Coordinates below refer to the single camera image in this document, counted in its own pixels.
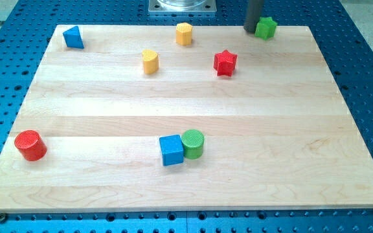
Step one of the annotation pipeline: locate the yellow hexagon block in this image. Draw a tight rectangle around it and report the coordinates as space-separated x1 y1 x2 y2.
175 23 193 46

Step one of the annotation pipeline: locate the green cylinder block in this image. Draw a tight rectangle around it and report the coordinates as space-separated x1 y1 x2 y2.
181 129 205 159

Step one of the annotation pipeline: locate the blue cube block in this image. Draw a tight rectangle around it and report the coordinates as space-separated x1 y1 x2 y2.
159 135 184 166

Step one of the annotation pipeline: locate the wooden board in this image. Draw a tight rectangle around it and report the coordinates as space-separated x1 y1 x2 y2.
0 25 373 213

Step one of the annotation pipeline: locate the red star block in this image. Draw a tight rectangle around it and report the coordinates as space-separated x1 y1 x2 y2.
213 50 238 77

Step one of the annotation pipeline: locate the yellow heart block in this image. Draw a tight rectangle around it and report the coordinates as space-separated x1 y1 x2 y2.
142 49 159 74

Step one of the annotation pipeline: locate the green star block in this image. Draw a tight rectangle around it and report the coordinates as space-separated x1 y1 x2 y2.
254 17 278 40

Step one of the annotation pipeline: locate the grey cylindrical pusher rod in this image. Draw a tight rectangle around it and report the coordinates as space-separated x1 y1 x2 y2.
243 0 264 33

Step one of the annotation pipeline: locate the blue triangular block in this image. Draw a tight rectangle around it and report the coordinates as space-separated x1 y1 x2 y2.
63 26 84 49

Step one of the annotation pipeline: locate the red cylinder block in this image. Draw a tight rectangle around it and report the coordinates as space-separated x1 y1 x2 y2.
14 130 47 161

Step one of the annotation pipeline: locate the blue perforated table plate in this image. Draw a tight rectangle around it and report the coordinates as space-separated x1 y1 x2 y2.
0 0 373 232

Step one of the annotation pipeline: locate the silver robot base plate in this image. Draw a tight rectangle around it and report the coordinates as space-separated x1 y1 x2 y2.
148 0 217 13

